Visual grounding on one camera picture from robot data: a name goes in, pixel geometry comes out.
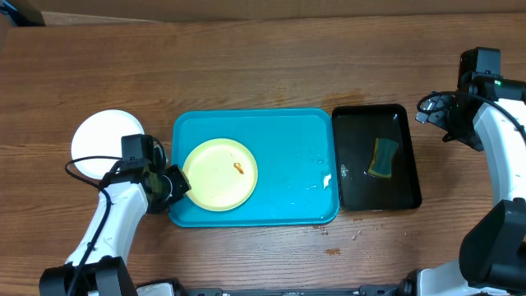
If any white plate with red stain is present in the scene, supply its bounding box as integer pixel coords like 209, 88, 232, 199
71, 109, 145, 160

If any yellow green plate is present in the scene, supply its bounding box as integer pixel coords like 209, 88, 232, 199
183, 138, 258, 211

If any green yellow sponge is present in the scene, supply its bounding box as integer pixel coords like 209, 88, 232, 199
367, 138, 399, 178

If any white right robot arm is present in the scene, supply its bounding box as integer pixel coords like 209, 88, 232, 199
397, 47, 525, 295

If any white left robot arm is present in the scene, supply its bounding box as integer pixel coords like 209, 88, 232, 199
39, 134, 190, 296

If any black rectangular tray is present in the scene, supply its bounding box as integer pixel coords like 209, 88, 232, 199
332, 104, 422, 210

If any blue plastic tray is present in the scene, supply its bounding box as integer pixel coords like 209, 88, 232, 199
169, 108, 339, 228

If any brown cardboard backdrop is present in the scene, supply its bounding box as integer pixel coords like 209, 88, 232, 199
30, 0, 525, 21

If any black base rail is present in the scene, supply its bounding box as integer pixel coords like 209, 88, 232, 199
139, 284, 404, 296

